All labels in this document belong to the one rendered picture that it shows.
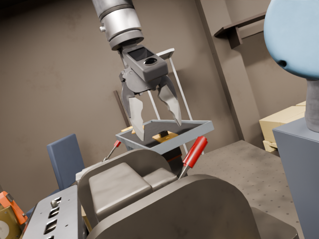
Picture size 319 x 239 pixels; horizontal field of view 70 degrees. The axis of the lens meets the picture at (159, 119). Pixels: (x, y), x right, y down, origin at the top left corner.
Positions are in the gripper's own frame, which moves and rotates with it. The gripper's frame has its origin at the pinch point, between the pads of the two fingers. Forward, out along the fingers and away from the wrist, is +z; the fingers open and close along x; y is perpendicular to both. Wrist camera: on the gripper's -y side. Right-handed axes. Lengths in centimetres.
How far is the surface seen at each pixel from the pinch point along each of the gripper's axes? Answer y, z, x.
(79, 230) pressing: 11.5, 17.6, 25.1
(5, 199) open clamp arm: 41, 10, 50
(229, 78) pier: 227, 12, -160
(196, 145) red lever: -10.3, 3.0, -2.4
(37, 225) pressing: 28, 18, 40
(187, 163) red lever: -10.9, 5.0, 0.2
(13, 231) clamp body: 39, 20, 51
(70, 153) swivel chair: 222, 27, 59
